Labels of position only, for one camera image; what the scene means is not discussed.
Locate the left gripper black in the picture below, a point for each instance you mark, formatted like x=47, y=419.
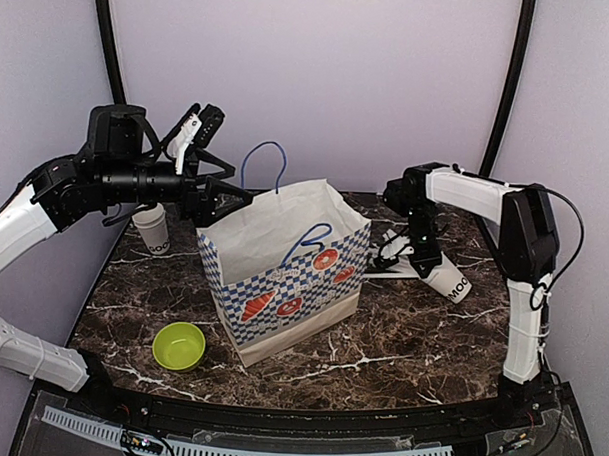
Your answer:
x=200, y=209

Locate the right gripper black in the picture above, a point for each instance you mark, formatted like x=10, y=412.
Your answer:
x=432, y=259

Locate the patterned paper takeout bag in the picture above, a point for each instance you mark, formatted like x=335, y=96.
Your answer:
x=286, y=266

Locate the white cup holding straws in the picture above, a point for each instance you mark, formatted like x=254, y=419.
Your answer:
x=448, y=281

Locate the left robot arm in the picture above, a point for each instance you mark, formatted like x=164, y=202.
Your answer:
x=58, y=194

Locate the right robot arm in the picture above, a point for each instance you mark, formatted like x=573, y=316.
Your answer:
x=520, y=230

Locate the bundle of white wrapped straws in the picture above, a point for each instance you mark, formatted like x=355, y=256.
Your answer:
x=391, y=259

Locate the stack of white paper cups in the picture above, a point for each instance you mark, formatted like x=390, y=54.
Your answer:
x=152, y=227

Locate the green bowl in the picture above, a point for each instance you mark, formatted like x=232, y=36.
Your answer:
x=179, y=347

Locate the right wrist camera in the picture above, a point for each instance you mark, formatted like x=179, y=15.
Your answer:
x=400, y=195

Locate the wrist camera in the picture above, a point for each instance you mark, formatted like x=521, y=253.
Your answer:
x=400, y=195
x=120, y=132

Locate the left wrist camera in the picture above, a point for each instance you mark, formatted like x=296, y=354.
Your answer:
x=120, y=132

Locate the black front rail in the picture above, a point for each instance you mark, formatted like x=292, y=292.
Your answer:
x=462, y=424

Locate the white slotted cable duct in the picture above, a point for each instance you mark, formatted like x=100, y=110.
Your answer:
x=131, y=442

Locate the left black corner post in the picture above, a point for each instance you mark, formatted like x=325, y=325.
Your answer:
x=110, y=51

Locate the black corner post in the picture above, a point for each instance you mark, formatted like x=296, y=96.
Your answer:
x=110, y=51
x=515, y=66

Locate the right black corner post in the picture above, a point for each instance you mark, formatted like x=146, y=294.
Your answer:
x=515, y=66

